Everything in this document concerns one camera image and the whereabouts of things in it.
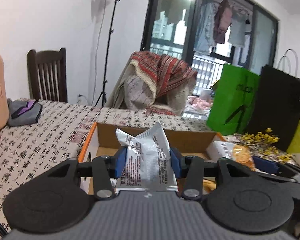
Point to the studio light on stand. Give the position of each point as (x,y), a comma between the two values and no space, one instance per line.
(102,98)

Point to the yellow dried flower branch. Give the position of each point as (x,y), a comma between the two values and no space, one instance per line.
(264,145)

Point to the orange cardboard pumpkin box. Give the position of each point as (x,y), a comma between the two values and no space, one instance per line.
(102,140)

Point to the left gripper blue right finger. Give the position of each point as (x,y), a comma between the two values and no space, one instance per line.
(181,164)

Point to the chair with red patterned blanket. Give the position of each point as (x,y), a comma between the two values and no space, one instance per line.
(156,83)

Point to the black paper bag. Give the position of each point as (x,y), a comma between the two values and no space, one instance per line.
(277,104)

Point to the calligraphy print tablecloth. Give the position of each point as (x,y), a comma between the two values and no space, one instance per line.
(40,197)

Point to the white cracker snack packet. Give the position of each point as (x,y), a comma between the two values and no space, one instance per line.
(229,150)

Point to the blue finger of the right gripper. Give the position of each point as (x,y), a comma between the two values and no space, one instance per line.
(270,167)

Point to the hanging clothes on balcony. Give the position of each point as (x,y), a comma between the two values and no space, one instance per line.
(221,23)

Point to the grey purple folded cloth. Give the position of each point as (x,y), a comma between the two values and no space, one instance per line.
(23,112)

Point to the white label-back snack packet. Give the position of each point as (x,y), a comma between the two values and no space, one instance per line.
(148,166)

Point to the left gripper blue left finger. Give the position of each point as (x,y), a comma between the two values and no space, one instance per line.
(105,166)

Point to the green mucun paper bag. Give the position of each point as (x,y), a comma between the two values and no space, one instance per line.
(234,100)

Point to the dark wooden chair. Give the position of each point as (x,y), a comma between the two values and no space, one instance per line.
(47,75)

